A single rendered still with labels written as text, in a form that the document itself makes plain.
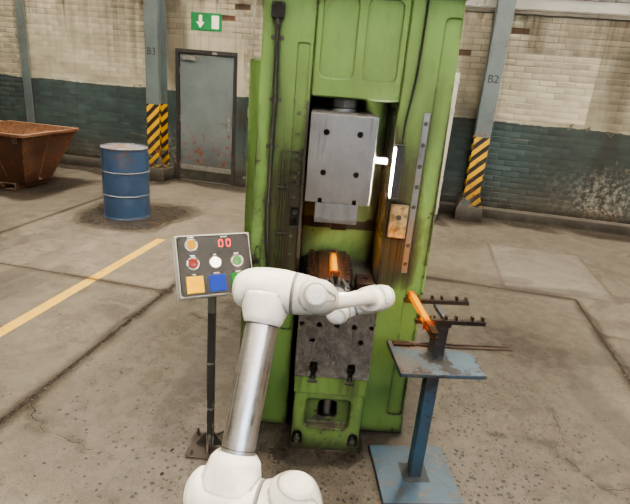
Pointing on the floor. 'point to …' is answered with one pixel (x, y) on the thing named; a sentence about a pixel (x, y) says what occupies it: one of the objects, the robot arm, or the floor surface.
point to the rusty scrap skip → (20, 152)
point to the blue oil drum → (125, 181)
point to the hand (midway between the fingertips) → (335, 277)
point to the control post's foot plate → (203, 445)
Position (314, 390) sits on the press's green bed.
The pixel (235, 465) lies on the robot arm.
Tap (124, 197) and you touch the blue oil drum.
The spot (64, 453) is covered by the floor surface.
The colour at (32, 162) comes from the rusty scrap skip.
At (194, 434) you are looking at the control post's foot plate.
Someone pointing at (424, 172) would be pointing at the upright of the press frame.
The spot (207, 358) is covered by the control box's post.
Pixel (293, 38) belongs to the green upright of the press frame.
